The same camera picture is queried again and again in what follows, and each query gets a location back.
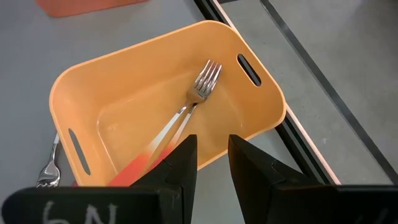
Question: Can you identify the yellow plastic bin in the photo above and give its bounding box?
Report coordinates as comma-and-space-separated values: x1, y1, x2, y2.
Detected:
49, 20, 287, 187

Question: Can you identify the black table frame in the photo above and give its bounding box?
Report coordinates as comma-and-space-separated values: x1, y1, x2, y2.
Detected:
192, 0, 343, 187

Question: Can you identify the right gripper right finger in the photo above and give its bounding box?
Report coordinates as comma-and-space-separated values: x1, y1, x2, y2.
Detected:
228, 134, 338, 224

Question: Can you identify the translucent orange plastic bin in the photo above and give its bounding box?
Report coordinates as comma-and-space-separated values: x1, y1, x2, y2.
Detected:
35, 0, 149, 19

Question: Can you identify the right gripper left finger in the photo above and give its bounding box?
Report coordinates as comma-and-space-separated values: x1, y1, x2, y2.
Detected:
130, 134, 198, 224

